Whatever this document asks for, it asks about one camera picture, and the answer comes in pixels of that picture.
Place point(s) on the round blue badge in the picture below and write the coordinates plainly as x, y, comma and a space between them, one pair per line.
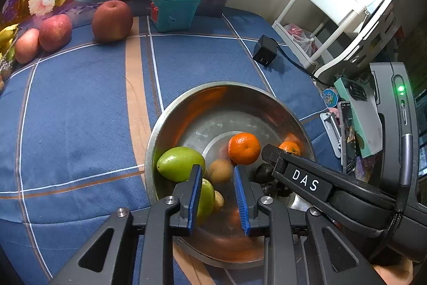
330, 97

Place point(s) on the mandarin orange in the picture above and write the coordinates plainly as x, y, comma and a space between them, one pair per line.
290, 147
244, 148

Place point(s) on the pale green box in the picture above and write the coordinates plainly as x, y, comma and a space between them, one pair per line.
360, 118

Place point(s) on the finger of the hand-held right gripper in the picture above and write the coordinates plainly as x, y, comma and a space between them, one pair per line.
275, 158

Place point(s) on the yellow banana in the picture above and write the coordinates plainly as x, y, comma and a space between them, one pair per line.
8, 33

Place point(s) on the stainless steel bowl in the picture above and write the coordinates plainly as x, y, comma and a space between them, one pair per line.
213, 124

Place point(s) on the person's right hand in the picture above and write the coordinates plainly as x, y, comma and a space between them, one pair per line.
395, 275

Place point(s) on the teal plastic box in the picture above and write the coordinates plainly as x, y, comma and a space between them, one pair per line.
175, 9

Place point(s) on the large dark red apple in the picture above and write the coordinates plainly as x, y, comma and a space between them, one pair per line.
113, 21

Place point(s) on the pink plastic bag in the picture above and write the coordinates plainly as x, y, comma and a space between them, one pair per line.
300, 38

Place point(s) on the pale pink apple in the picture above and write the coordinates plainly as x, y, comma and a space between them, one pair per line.
26, 45

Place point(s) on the silver metal bracket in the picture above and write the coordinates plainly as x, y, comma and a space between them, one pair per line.
330, 129

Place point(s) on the green mango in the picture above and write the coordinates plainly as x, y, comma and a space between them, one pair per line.
176, 164
206, 201

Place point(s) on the white shelf rack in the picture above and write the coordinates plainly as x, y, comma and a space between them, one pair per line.
337, 21

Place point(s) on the small brown kiwi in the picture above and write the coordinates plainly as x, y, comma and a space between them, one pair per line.
220, 171
218, 201

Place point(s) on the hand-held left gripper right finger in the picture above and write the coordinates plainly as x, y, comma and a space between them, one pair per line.
241, 201

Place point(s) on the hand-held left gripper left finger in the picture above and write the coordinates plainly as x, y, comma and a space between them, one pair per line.
195, 201

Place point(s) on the black power adapter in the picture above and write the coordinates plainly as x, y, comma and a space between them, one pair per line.
265, 49

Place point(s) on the dark purple plum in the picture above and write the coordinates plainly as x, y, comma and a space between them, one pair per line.
268, 190
263, 173

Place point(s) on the dark printed card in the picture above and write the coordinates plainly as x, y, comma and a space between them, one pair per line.
348, 138

